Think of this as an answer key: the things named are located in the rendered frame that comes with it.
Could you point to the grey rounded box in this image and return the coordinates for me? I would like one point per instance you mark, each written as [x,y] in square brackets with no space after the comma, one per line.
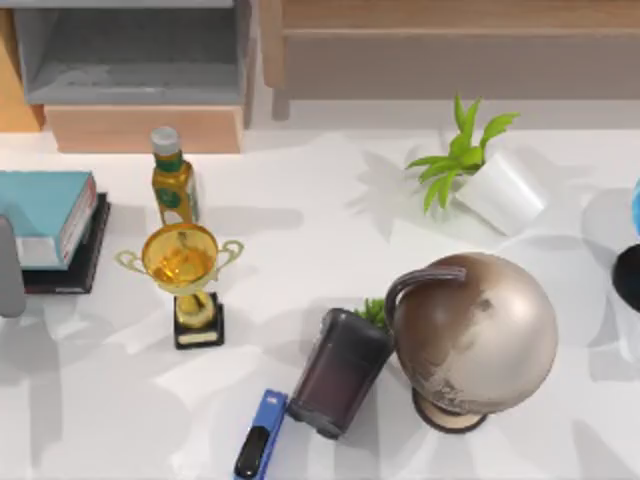
[9,270]

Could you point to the white pot with green plant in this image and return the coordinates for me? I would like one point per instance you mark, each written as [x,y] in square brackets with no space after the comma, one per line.
[500,192]

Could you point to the blue and black stapler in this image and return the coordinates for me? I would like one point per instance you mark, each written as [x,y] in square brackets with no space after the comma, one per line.
[260,435]

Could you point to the yellow oil bottle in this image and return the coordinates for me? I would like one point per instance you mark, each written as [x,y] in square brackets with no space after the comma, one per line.
[174,192]

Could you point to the dark pot with green plant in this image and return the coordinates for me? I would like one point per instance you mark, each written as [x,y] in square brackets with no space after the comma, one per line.
[340,375]

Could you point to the black book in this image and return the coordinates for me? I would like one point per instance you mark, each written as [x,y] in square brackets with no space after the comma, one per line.
[90,255]

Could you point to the wooden cupboard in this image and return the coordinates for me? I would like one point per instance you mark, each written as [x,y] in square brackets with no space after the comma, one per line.
[12,75]

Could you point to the bronze globe on stand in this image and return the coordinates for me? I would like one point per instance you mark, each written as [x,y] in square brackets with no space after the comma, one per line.
[480,340]

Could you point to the blue globe with black base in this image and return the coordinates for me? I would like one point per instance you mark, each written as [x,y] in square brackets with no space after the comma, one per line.
[631,270]

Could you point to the gold trophy with black base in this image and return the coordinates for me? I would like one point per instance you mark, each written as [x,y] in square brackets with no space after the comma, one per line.
[182,265]

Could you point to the pale wooden drawer front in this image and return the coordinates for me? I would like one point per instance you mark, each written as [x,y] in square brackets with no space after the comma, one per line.
[145,127]

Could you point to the wooden open shelf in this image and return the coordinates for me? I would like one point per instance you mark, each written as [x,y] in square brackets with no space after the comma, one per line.
[450,45]

